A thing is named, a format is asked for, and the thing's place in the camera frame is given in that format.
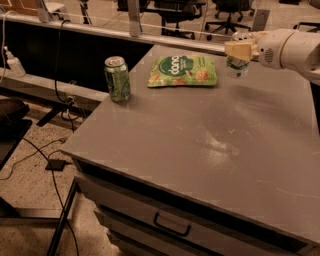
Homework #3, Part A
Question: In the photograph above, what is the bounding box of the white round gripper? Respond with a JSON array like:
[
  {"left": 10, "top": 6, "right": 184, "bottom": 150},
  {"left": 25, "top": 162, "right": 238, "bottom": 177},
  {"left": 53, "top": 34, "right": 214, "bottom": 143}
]
[{"left": 224, "top": 29, "right": 295, "bottom": 70}]

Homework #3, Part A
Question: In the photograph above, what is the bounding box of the white 7up soda can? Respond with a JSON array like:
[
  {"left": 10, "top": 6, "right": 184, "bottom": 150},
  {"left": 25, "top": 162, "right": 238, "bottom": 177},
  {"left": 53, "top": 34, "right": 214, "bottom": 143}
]
[{"left": 226, "top": 32, "right": 253, "bottom": 78}]

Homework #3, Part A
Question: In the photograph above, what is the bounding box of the grey drawer cabinet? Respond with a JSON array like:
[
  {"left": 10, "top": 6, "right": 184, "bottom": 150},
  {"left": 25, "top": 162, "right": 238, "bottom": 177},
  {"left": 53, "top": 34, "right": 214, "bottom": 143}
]
[{"left": 63, "top": 46, "right": 320, "bottom": 256}]

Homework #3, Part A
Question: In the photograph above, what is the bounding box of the black office chair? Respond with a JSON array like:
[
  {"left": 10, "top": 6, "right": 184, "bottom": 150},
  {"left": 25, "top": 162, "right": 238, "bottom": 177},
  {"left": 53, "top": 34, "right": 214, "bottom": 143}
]
[
  {"left": 205, "top": 0, "right": 255, "bottom": 41},
  {"left": 141, "top": 0, "right": 206, "bottom": 40}
]

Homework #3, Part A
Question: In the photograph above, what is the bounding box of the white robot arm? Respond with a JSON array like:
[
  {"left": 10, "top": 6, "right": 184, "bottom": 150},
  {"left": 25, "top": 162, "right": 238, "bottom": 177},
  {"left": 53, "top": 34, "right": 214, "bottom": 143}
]
[{"left": 224, "top": 29, "right": 320, "bottom": 85}]

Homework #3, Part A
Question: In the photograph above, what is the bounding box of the black hanging cable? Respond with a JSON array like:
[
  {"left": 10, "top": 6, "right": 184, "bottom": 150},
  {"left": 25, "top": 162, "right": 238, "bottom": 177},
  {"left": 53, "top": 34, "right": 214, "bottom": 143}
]
[{"left": 54, "top": 19, "right": 84, "bottom": 133}]

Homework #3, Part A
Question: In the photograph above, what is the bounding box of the black floor cable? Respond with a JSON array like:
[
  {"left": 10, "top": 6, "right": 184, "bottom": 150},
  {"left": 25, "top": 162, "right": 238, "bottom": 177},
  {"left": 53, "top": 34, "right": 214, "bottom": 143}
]
[{"left": 0, "top": 136, "right": 81, "bottom": 256}]

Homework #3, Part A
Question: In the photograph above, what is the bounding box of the metal bracket post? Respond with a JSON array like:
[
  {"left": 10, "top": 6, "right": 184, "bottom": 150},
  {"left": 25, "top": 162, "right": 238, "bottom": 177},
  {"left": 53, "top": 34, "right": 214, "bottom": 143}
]
[
  {"left": 252, "top": 9, "right": 270, "bottom": 32},
  {"left": 128, "top": 0, "right": 141, "bottom": 37}
]

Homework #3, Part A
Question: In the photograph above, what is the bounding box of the black power adapter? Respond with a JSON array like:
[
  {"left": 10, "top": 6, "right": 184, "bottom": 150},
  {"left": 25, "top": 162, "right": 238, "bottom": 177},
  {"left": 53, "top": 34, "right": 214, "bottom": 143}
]
[{"left": 45, "top": 159, "right": 66, "bottom": 171}]

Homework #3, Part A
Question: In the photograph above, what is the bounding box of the white pump bottle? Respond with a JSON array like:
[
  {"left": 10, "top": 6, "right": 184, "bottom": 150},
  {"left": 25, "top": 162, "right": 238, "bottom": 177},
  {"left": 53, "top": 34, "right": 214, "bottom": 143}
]
[{"left": 4, "top": 46, "right": 26, "bottom": 77}]

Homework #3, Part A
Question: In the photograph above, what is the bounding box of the green rice chip bag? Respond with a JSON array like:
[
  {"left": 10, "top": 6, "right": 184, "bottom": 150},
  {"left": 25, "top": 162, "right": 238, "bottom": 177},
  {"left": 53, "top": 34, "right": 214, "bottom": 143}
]
[{"left": 148, "top": 55, "right": 217, "bottom": 88}]

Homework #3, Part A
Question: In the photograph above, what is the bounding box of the green soda can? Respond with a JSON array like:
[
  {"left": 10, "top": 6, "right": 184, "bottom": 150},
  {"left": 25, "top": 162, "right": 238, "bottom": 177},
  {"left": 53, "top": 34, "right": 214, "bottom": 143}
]
[{"left": 104, "top": 56, "right": 131, "bottom": 102}]

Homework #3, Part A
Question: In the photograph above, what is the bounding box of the black drawer handle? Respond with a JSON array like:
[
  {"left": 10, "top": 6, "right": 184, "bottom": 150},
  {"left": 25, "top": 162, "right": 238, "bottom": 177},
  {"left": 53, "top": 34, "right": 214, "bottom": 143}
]
[{"left": 153, "top": 212, "right": 193, "bottom": 238}]

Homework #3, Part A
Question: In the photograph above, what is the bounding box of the metal bracket post centre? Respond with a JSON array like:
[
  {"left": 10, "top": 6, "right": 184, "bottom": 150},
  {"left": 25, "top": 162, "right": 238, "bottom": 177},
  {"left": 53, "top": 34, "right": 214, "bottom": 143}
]
[{"left": 128, "top": 0, "right": 141, "bottom": 37}]

